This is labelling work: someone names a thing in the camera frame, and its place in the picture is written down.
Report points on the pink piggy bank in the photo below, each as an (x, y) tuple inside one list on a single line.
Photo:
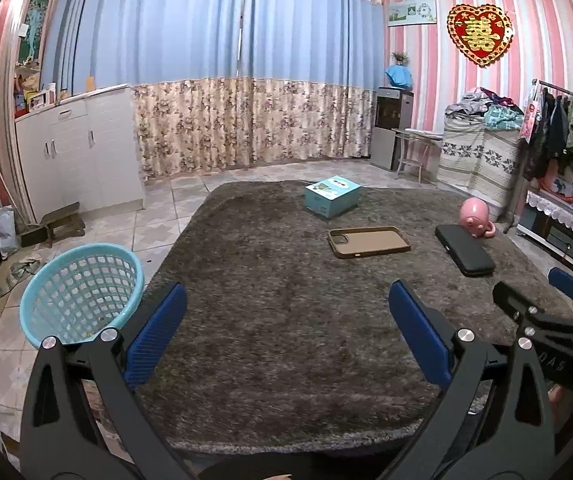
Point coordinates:
[(474, 217)]

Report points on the light blue plastic basket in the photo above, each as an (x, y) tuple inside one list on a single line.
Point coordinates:
[(81, 290)]

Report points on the grey water dispenser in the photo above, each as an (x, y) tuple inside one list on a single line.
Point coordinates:
[(391, 130)]

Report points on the red heart wall decoration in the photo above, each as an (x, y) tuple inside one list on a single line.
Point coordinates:
[(480, 35)]

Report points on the blue and floral curtain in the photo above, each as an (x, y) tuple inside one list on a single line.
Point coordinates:
[(191, 60)]

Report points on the crumpled papers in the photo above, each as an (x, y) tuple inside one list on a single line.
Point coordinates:
[(19, 275)]

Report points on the pile of clothes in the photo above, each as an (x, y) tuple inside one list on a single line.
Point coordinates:
[(486, 107)]

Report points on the small pink side table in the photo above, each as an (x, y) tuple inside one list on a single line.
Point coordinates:
[(416, 135)]

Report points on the white cabinet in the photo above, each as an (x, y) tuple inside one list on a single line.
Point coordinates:
[(81, 155)]

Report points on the grey shaggy rug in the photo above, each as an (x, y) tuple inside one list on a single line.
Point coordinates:
[(286, 340)]

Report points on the framed wall picture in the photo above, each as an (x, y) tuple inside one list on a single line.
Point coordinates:
[(411, 12)]

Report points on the small wooden stool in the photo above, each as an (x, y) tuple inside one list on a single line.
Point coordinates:
[(61, 220)]

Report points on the patterned cloth covered chest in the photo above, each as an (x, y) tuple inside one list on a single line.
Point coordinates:
[(476, 165)]

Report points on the brown phone case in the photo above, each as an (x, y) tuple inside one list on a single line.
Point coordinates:
[(369, 242)]

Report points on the clutter of cabinet items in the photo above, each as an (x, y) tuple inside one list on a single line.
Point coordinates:
[(41, 92)]

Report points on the blue covered water bottle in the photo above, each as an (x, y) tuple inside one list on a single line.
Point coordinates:
[(399, 75)]

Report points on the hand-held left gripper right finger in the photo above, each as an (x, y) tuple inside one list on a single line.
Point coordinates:
[(419, 335)]

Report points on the green wall poster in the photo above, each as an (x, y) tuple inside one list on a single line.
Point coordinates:
[(34, 25)]

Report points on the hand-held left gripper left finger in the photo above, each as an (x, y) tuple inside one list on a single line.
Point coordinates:
[(159, 332)]

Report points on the white plastic sack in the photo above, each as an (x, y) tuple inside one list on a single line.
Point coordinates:
[(5, 232)]

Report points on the black flat case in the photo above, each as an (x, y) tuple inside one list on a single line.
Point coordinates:
[(466, 250)]

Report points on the teal cardboard box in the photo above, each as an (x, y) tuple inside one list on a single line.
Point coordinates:
[(331, 197)]

